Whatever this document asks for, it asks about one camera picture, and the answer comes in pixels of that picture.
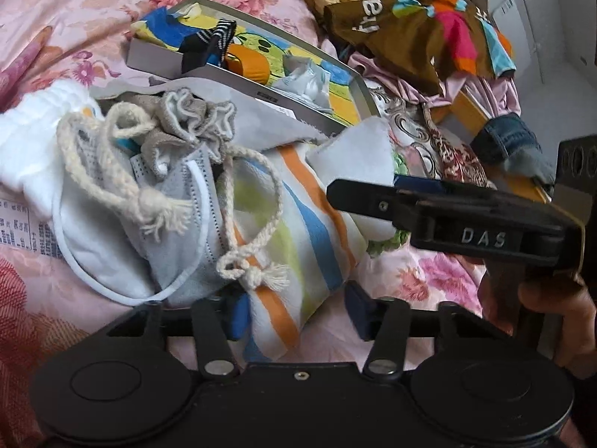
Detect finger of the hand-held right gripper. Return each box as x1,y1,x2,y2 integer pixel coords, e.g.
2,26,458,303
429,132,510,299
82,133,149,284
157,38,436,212
393,174,497,193
325,178,423,235

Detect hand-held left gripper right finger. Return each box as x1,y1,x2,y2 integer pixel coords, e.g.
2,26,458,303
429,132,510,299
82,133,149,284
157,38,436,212
344,282,511,379

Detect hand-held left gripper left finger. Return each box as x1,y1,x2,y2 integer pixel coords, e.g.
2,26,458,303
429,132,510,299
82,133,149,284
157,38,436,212
96,289,253,379

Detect striped cloth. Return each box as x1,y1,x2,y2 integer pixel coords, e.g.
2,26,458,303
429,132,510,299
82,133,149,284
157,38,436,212
228,142,375,361

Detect white plastic packet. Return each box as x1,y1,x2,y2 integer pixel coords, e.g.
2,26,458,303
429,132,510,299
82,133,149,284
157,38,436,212
271,53,337,109

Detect burlap drawstring pouch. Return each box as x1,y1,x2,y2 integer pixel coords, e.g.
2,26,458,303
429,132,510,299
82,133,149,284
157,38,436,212
56,88,291,291

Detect black white striped sock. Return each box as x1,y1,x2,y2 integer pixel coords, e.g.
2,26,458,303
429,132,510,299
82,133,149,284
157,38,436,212
179,19,238,74

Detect grey tray box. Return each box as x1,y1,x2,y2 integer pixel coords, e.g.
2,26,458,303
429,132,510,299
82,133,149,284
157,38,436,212
126,0,381,130

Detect person's right hand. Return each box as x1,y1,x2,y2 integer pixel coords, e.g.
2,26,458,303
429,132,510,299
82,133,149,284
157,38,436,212
517,281,597,380

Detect green dotted bag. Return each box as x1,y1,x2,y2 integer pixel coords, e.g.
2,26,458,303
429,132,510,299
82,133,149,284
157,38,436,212
368,147,416,258

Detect blue jeans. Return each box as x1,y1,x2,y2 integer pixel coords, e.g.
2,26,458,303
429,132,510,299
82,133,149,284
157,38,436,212
471,112,557,184

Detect grey fabric bag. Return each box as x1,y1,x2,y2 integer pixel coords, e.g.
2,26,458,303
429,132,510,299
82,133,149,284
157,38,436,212
88,77,330,148

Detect brown colourful printed cloth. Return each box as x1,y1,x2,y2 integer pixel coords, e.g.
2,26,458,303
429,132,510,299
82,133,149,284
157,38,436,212
324,0,514,85

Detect white face mask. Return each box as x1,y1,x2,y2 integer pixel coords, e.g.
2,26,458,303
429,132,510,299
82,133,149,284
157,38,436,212
50,172,202,302

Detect white air conditioner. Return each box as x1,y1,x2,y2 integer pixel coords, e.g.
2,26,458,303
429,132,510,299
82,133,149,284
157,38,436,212
485,0,579,85

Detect printed paper leaflet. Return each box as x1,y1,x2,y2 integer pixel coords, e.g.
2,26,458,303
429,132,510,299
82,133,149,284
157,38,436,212
0,196,64,263

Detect white fluffy cloth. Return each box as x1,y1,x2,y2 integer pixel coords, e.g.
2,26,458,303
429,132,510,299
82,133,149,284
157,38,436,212
0,79,106,216

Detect pink floral bed sheet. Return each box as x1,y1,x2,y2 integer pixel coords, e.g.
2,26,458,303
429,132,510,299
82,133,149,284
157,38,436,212
0,0,514,448

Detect wooden bed frame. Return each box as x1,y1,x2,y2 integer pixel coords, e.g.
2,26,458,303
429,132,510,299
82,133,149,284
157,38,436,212
429,88,552,204

